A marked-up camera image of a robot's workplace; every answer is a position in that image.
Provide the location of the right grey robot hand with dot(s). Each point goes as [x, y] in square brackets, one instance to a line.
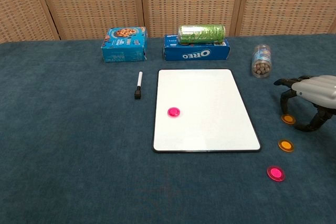
[317, 90]

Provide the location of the yellow round magnet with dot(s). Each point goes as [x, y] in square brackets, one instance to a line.
[286, 145]
[288, 119]

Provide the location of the red round magnet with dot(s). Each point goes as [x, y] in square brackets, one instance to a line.
[174, 112]
[275, 173]

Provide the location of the clear plastic snack jar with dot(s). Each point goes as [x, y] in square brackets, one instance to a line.
[261, 64]

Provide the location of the white magnetic whiteboard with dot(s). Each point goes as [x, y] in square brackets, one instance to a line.
[210, 119]

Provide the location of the blue Oreo box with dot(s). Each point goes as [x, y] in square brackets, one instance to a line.
[197, 54]

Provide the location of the green drink can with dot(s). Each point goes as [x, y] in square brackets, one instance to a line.
[202, 34]

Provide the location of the white marker pen black cap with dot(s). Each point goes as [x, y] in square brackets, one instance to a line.
[139, 79]

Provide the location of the blue chocolate chip cookie box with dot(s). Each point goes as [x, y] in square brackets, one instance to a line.
[123, 51]

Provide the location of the woven bamboo folding screen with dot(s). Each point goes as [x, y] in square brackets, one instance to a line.
[92, 3]

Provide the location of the blue carpet table mat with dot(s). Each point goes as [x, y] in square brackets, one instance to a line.
[78, 142]

